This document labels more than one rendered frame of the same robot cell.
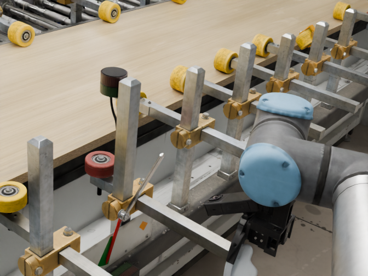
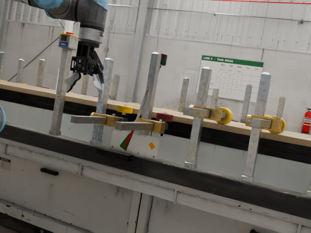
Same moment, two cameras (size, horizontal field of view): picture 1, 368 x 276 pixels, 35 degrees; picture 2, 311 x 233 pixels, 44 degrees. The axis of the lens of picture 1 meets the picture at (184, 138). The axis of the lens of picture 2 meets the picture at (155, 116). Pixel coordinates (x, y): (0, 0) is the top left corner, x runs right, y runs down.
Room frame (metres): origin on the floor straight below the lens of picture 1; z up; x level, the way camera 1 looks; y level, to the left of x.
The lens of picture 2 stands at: (0.93, -1.61, 0.98)
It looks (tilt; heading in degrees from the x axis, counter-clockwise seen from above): 3 degrees down; 81
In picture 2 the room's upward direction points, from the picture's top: 9 degrees clockwise
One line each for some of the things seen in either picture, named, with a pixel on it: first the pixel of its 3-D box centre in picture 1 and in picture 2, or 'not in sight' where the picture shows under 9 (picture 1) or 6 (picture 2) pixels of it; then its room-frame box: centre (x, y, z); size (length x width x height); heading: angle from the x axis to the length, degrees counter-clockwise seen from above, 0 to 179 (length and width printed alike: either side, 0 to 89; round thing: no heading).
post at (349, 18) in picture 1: (337, 67); not in sight; (2.19, -0.57, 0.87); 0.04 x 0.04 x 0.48; 56
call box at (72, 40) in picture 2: not in sight; (68, 42); (0.73, 0.42, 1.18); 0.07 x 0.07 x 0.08; 56
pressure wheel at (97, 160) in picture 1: (99, 176); (163, 124); (1.25, 0.20, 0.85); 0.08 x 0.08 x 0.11
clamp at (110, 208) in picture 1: (127, 199); (149, 125); (1.18, 0.12, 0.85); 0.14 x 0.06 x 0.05; 146
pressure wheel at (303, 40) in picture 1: (306, 39); not in sight; (2.32, -0.45, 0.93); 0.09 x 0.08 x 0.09; 56
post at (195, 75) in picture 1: (185, 149); (198, 122); (1.36, -0.01, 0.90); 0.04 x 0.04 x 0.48; 56
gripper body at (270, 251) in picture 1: (266, 214); (86, 58); (0.86, -0.17, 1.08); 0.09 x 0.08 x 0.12; 62
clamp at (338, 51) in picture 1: (343, 49); not in sight; (2.21, -0.58, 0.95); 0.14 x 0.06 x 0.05; 146
